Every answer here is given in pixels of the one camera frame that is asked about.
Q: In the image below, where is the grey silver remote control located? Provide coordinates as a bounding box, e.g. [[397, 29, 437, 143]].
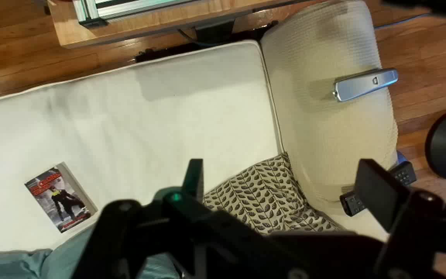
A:
[[330, 67, 400, 104]]

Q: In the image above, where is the DVD case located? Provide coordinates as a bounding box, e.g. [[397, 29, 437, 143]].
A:
[[23, 162, 99, 235]]

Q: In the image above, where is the white sofa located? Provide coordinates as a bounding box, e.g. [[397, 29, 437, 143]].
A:
[[0, 39, 390, 258]]

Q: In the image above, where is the leaf patterned cushion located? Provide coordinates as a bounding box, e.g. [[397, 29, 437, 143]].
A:
[[201, 153, 341, 238]]

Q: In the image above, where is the aluminium rail frame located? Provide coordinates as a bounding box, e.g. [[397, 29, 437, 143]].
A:
[[73, 0, 194, 29]]

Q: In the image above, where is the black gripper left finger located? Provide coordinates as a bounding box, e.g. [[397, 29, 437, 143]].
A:
[[181, 159, 206, 202]]

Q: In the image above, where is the teal cushion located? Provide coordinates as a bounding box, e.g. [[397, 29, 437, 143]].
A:
[[0, 227, 181, 279]]

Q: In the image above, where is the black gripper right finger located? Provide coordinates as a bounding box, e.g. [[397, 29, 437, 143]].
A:
[[355, 159, 414, 233]]

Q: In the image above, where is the blue round post base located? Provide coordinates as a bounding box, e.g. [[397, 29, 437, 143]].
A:
[[393, 151, 415, 168]]

